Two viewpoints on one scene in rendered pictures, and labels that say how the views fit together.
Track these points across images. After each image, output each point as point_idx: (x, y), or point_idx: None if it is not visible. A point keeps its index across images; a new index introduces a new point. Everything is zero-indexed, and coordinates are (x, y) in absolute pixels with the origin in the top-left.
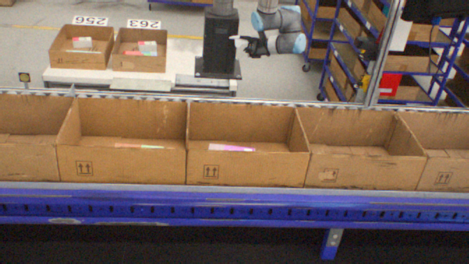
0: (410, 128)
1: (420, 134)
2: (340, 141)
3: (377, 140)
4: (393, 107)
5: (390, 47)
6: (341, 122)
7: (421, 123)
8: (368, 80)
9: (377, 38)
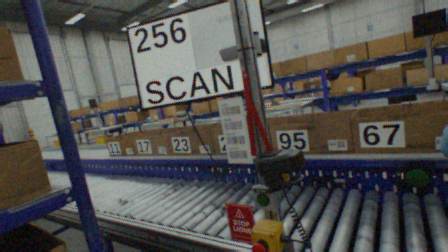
0: (333, 135)
1: (323, 141)
2: (405, 149)
3: (363, 147)
4: (243, 244)
5: (248, 158)
6: (407, 128)
7: (324, 131)
8: (278, 218)
9: (269, 143)
